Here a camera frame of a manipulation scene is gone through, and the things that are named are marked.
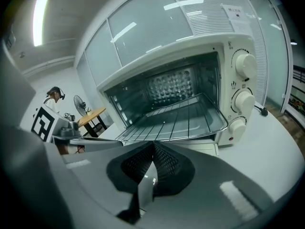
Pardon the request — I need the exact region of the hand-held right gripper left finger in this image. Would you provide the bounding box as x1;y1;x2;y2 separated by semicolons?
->
62;141;155;218

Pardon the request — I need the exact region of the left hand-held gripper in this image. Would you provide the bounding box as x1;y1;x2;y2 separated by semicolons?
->
30;106;124;148

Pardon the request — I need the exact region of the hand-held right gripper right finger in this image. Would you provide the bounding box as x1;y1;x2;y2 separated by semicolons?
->
140;141;272;228

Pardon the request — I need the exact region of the wire oven rack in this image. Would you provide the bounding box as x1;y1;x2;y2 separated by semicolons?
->
114;93;229;144

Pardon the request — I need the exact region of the white toaster oven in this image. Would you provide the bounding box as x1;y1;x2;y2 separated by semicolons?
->
96;34;259;157

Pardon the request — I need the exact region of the round wooden table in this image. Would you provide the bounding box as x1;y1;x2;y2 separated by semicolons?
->
76;107;108;138

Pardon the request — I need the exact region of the black floor fan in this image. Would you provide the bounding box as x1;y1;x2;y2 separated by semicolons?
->
73;94;87;117

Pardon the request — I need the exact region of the white display shelf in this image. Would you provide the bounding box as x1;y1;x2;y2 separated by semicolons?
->
288;64;305;119

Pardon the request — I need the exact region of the long ceiling light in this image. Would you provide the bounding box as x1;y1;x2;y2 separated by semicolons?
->
33;0;50;47

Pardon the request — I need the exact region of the white printed notice sheet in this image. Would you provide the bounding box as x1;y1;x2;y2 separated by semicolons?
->
228;18;253;33

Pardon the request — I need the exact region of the white notice sheet with icon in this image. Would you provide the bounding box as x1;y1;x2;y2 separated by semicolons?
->
223;3;246;21

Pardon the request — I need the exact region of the black power cord with plug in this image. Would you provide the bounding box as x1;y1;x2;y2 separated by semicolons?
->
254;103;269;117

